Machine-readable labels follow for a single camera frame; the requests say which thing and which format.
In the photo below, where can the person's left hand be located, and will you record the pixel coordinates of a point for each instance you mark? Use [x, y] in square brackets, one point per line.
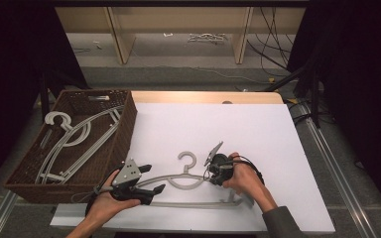
[107, 203]

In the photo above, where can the black curtain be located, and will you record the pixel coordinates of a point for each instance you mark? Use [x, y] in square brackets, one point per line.
[13, 66]
[360, 82]

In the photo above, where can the grey plastic clothes hanger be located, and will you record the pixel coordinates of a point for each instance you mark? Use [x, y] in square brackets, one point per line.
[195, 205]
[66, 127]

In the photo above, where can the person's right hand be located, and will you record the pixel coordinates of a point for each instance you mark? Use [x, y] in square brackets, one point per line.
[246, 180]

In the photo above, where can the brown woven basket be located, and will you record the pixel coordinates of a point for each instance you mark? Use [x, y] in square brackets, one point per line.
[122, 139]

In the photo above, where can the beige wooden shelf unit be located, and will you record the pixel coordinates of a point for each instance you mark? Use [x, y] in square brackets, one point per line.
[122, 43]

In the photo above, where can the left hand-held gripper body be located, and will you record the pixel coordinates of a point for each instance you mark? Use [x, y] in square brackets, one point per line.
[127, 175]

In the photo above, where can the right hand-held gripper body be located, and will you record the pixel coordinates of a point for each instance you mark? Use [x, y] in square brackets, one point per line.
[221, 167]

